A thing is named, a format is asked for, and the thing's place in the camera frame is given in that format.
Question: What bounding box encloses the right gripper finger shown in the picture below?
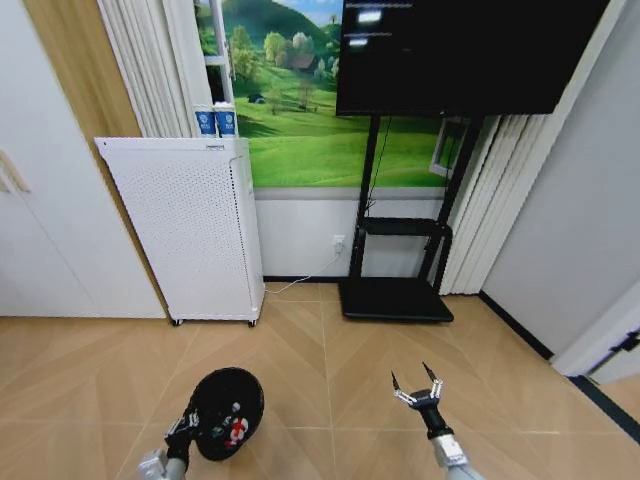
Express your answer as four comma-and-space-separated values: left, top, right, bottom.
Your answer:
421, 361, 445, 400
390, 369, 418, 406

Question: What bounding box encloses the black round trash bin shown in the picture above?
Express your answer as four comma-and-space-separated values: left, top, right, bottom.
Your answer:
188, 367, 266, 462

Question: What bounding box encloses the black TV floor stand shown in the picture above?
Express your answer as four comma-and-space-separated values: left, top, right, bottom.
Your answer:
338, 115, 486, 323

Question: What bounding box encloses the red and white wrapper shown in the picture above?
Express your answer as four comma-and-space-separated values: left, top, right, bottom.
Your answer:
222, 415, 250, 449

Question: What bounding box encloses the white door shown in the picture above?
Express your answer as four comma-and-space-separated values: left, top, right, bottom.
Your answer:
551, 278, 640, 387

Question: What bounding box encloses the cream pleated curtain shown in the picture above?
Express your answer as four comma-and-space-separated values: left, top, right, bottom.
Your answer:
439, 114, 552, 298
96, 0, 212, 140

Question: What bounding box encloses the white perforated air purifier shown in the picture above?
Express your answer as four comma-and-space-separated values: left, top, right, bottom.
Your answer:
94, 135, 266, 328

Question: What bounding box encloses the black door hinge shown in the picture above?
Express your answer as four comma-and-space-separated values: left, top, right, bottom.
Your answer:
611, 331, 640, 357

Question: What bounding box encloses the white window sash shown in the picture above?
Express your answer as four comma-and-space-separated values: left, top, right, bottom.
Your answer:
204, 0, 237, 110
430, 116, 472, 177

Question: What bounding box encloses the white wardrobe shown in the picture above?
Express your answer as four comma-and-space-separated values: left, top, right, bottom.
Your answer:
0, 0, 169, 319

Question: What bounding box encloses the large black TV screen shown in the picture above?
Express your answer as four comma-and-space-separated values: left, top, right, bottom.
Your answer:
335, 0, 613, 119

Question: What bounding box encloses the white power cable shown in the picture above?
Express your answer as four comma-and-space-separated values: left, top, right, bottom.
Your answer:
262, 249, 343, 296

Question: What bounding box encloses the thin black hanging cable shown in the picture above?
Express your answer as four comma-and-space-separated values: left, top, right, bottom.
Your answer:
366, 116, 394, 212

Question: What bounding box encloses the green landscape wall poster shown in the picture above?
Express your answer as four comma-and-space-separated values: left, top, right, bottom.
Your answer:
193, 0, 482, 190

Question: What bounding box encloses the beige wardrobe handle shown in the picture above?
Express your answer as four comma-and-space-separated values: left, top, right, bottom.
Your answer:
0, 148, 32, 195

